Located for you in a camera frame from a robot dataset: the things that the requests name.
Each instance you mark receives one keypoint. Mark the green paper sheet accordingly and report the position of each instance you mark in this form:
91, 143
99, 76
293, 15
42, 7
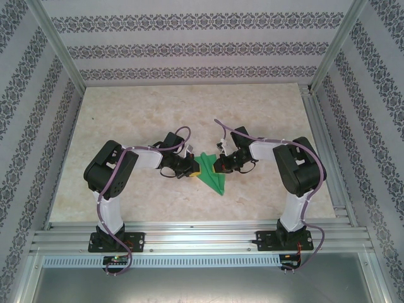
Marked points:
211, 180

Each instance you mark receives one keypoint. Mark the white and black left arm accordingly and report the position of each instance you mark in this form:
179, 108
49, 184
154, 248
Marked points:
112, 211

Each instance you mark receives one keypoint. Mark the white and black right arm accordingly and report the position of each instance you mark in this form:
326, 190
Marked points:
293, 211

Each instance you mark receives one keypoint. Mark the left controller board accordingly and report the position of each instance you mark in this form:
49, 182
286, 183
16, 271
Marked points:
116, 259

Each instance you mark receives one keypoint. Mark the controller board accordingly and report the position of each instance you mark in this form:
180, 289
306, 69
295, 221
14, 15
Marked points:
288, 259
116, 259

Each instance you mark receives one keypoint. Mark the right controller board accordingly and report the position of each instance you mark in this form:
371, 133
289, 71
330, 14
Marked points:
288, 259

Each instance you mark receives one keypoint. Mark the grey metal panel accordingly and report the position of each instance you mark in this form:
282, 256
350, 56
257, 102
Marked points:
202, 287

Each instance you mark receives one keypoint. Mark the aluminium mounting rail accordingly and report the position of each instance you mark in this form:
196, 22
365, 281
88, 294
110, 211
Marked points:
202, 236

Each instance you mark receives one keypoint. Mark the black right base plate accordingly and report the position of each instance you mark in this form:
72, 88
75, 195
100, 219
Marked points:
263, 240

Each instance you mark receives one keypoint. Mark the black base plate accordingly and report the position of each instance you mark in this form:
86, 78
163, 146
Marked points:
139, 240
263, 240

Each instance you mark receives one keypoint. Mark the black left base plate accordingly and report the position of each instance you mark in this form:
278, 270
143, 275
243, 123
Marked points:
139, 240

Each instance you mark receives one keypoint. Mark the aluminium side rail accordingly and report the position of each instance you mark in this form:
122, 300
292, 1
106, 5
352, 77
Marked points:
328, 164

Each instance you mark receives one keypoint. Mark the aluminium frame post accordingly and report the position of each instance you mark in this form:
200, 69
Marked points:
57, 41
339, 41

